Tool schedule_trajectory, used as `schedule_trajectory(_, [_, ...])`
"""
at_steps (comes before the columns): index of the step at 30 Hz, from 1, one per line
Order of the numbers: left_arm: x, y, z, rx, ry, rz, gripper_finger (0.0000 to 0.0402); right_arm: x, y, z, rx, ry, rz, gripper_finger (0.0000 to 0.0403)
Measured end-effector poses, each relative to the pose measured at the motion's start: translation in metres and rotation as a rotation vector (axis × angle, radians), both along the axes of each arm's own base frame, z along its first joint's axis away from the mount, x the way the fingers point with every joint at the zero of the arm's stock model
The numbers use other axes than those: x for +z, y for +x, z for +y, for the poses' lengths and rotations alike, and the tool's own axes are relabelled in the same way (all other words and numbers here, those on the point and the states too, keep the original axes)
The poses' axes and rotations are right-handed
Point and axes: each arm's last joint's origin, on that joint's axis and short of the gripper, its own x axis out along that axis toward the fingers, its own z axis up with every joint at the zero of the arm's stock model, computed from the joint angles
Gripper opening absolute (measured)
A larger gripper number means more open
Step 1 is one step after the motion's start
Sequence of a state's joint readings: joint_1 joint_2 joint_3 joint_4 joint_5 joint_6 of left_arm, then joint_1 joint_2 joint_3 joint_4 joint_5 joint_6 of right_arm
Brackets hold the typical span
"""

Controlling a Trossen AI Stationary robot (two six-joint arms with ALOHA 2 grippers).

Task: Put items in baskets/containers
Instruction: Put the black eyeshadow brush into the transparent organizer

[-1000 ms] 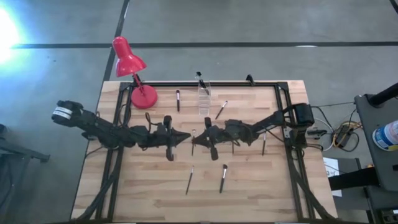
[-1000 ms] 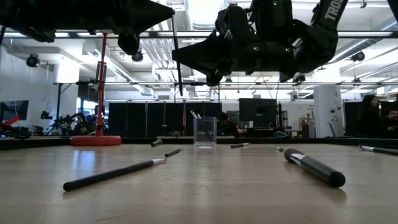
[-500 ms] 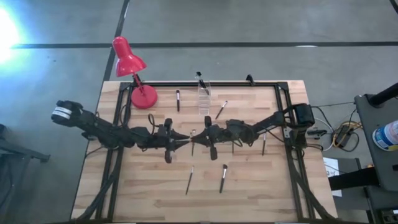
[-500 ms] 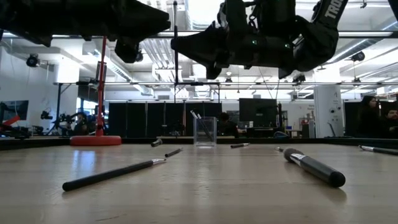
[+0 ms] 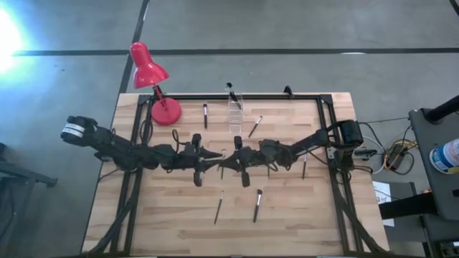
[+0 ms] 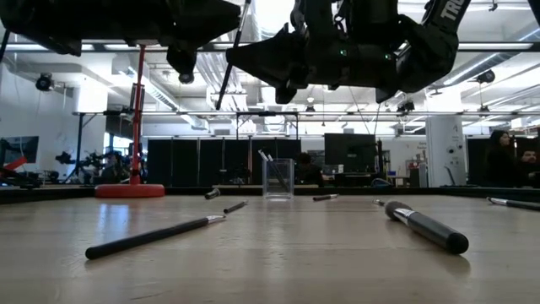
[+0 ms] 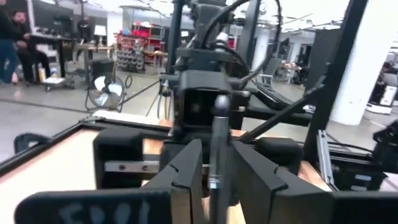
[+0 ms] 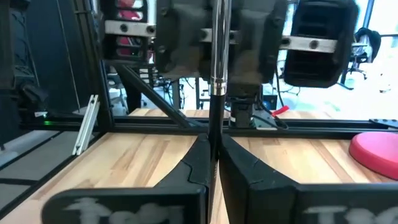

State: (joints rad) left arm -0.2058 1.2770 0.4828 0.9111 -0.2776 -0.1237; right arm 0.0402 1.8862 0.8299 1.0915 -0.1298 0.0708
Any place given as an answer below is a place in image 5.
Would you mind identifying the grey cart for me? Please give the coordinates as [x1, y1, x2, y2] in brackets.
[408, 107, 459, 221]

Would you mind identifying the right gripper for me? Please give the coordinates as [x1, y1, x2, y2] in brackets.
[217, 135, 261, 188]

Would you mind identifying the thick black powder brush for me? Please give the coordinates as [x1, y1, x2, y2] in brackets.
[252, 188, 264, 224]

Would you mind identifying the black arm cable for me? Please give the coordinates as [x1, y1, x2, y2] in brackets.
[267, 150, 293, 173]
[170, 128, 187, 146]

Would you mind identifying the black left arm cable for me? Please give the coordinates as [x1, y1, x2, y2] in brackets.
[170, 128, 187, 146]

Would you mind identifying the black post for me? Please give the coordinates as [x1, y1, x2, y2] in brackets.
[424, 94, 459, 123]

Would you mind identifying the grey stand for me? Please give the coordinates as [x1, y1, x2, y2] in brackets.
[0, 142, 59, 188]

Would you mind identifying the black power strip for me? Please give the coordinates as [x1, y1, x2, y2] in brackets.
[353, 147, 378, 161]

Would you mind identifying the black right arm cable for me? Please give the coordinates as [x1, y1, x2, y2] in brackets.
[267, 150, 293, 173]

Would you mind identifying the red desk lamp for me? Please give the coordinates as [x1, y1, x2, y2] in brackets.
[128, 41, 183, 127]

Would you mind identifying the white blue wipes canister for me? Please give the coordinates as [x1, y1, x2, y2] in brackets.
[428, 138, 459, 176]

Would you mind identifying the clear acrylic container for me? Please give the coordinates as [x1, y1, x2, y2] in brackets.
[227, 92, 245, 135]

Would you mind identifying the black cable bundle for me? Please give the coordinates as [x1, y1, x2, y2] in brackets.
[331, 171, 387, 256]
[85, 168, 139, 256]

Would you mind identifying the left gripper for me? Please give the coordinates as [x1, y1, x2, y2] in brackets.
[177, 133, 224, 188]

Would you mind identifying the white paper sheet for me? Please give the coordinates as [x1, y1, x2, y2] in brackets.
[372, 181, 395, 227]

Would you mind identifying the long thin black makeup brush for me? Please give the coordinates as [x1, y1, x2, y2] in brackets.
[213, 190, 225, 226]

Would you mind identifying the black power adapter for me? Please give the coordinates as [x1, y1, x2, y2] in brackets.
[389, 143, 408, 166]

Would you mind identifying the black cart leg bar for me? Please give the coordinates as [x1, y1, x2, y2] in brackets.
[379, 192, 437, 221]

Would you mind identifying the yellow cable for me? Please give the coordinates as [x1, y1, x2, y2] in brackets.
[383, 140, 420, 170]

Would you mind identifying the black aluminium table frame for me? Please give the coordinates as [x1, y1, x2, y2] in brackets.
[109, 93, 361, 256]

